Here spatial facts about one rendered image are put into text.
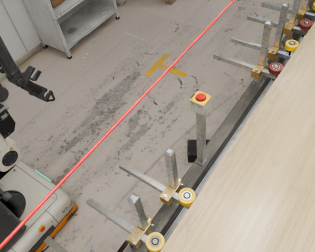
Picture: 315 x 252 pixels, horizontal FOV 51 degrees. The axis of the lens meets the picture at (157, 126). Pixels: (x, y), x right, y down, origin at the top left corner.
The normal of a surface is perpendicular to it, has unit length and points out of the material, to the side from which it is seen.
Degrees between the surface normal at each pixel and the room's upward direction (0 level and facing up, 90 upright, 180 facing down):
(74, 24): 0
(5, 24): 90
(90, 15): 0
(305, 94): 0
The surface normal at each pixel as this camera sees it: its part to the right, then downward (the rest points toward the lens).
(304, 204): -0.11, -0.63
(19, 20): 0.81, 0.40
